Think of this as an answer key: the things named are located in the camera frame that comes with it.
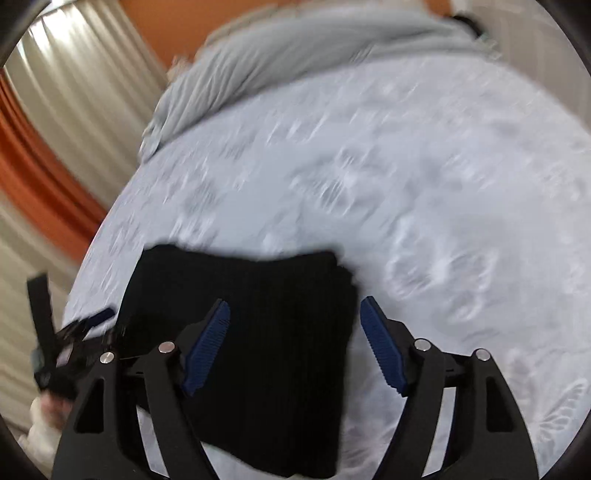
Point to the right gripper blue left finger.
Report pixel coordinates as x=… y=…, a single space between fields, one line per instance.
x=102 y=437

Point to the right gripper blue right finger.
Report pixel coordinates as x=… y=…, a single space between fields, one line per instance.
x=488 y=437

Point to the black pants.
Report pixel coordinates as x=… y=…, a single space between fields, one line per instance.
x=275 y=392

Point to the person's left hand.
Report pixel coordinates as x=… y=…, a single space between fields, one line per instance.
x=55 y=409

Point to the orange curtain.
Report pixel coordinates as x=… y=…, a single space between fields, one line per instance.
x=40 y=186

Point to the bed with butterfly sheet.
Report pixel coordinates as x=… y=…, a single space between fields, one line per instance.
x=456 y=189

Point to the cream curtain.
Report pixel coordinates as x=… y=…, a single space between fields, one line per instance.
x=87 y=83

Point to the grey duvet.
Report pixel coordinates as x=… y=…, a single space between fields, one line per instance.
x=281 y=49

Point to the white wardrobe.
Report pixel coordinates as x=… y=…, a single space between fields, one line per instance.
x=532 y=42

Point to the black item on nightstand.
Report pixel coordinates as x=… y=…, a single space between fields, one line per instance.
x=473 y=24

